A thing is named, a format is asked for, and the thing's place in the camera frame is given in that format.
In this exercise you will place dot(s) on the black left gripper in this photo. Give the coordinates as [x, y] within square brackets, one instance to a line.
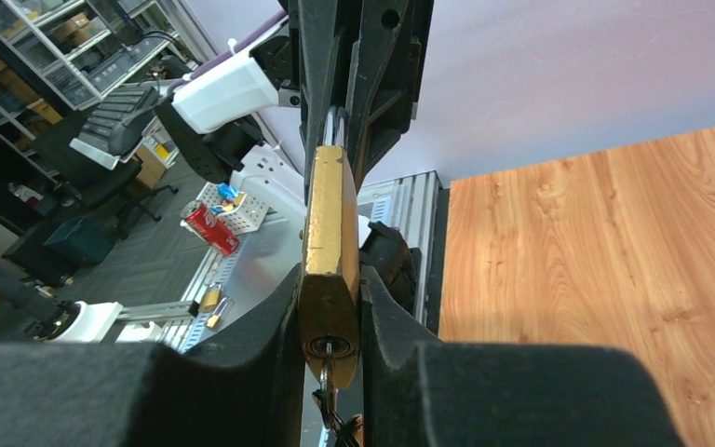
[366, 56]

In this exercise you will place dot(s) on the black office chair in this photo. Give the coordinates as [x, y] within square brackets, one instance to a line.
[95, 151]

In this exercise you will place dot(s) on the small padlocks on rail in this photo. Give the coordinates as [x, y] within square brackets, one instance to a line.
[215, 303]

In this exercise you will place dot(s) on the keys of padlock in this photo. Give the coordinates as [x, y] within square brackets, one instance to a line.
[346, 434]

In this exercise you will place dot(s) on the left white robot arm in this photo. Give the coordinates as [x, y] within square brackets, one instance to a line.
[224, 91]

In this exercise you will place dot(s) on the brass padlock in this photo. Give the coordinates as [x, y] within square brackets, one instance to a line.
[329, 284]

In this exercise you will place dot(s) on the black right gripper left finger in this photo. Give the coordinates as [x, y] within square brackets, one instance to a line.
[243, 386]

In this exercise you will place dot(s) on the white plastic basket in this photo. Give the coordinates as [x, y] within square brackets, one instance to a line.
[240, 212]

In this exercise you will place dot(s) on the metal storage shelf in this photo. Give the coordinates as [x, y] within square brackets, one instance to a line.
[59, 57]

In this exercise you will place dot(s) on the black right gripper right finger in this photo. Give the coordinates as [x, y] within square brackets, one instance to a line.
[421, 391]

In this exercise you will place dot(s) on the red soda can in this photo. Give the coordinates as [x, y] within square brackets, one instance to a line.
[204, 222]

